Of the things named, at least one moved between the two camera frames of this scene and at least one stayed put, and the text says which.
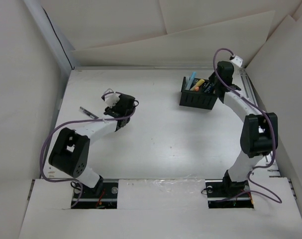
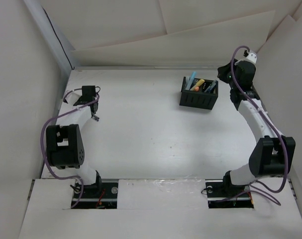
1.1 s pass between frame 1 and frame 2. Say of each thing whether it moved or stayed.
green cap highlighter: stayed
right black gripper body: moved
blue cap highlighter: stayed
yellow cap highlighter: stayed
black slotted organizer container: stayed
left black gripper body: moved
